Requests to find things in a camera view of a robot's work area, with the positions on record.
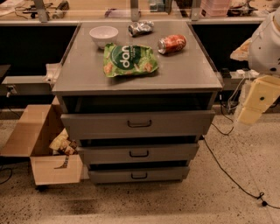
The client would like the cardboard box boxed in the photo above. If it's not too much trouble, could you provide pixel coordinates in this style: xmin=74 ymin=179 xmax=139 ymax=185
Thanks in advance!
xmin=1 ymin=98 xmax=83 ymax=186

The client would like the pink storage box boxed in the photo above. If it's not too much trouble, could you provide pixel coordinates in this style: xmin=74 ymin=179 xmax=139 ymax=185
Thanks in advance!
xmin=200 ymin=0 xmax=231 ymax=17

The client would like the white bowl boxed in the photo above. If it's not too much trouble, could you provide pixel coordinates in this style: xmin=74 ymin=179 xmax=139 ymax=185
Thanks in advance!
xmin=89 ymin=26 xmax=119 ymax=49

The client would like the grey bottom drawer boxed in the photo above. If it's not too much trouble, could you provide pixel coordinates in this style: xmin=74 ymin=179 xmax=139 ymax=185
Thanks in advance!
xmin=88 ymin=166 xmax=190 ymax=184

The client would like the grey middle drawer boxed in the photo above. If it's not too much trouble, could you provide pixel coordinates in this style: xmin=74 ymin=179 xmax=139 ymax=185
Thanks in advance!
xmin=78 ymin=143 xmax=199 ymax=165

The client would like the orange soda can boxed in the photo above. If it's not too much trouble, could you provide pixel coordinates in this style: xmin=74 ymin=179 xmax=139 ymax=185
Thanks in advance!
xmin=157 ymin=34 xmax=186 ymax=54

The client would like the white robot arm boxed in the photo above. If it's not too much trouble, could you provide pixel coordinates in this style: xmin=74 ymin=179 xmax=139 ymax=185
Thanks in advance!
xmin=230 ymin=7 xmax=280 ymax=126

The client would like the crushed silver can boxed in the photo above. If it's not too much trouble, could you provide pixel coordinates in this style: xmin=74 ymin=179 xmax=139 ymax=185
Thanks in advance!
xmin=128 ymin=21 xmax=154 ymax=37

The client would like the white power strip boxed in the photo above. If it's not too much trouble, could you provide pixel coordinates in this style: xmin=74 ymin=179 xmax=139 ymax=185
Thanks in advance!
xmin=235 ymin=69 xmax=259 ymax=79

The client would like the black floor cable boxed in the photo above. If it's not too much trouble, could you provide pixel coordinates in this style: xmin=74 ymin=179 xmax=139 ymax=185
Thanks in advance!
xmin=202 ymin=101 xmax=280 ymax=210

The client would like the grey drawer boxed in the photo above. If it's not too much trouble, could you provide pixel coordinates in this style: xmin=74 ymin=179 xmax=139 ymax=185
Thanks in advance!
xmin=88 ymin=166 xmax=190 ymax=184
xmin=78 ymin=143 xmax=199 ymax=165
xmin=61 ymin=110 xmax=214 ymax=140

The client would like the grey drawer cabinet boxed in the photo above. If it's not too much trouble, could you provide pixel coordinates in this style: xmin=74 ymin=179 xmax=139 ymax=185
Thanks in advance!
xmin=52 ymin=21 xmax=221 ymax=172

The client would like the snack bag in box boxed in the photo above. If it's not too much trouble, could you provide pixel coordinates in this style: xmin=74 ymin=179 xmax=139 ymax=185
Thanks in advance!
xmin=49 ymin=129 xmax=78 ymax=156

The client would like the green chip bag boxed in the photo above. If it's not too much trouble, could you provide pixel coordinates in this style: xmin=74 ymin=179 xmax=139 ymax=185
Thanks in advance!
xmin=103 ymin=43 xmax=158 ymax=78

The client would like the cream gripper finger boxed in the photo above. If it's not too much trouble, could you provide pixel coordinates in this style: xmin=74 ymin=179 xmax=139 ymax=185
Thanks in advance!
xmin=230 ymin=38 xmax=251 ymax=61
xmin=236 ymin=75 xmax=280 ymax=125

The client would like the grey top drawer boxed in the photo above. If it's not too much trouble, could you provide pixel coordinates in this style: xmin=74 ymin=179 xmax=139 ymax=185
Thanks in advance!
xmin=61 ymin=110 xmax=214 ymax=140

